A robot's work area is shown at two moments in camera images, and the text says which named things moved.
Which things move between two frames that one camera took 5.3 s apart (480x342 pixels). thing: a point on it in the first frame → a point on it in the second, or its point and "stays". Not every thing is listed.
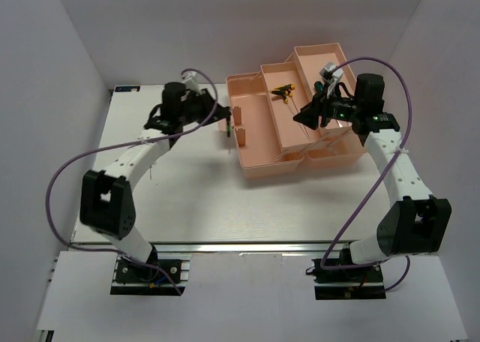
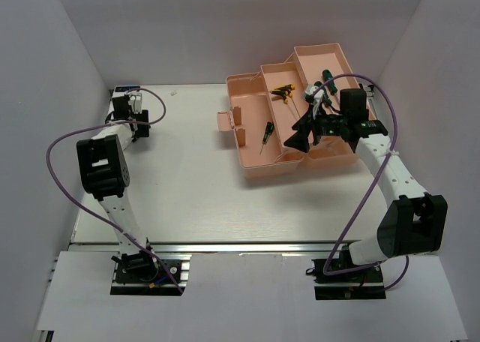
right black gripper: x=310 y=113 → x=299 y=140
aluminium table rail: x=217 y=248 stays
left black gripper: x=205 y=99 → x=142 y=131
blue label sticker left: x=127 y=88 stays
